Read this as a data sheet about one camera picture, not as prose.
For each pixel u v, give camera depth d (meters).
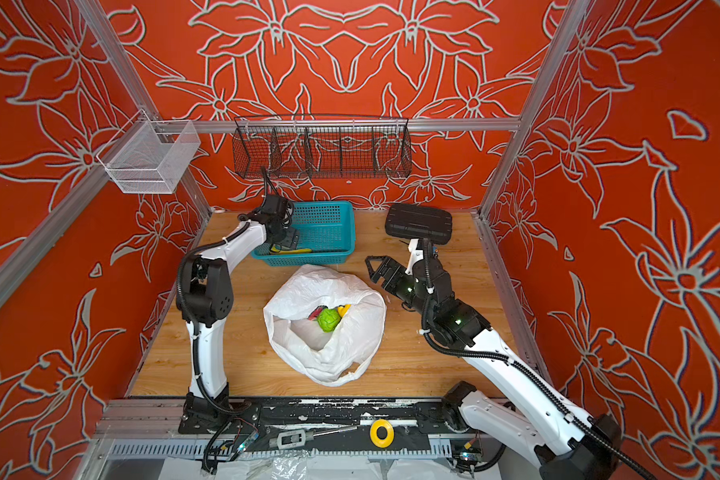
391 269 0.62
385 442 0.69
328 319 0.85
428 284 0.50
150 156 0.92
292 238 0.92
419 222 1.08
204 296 0.56
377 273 0.61
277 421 0.73
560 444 0.38
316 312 0.80
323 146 0.97
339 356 0.76
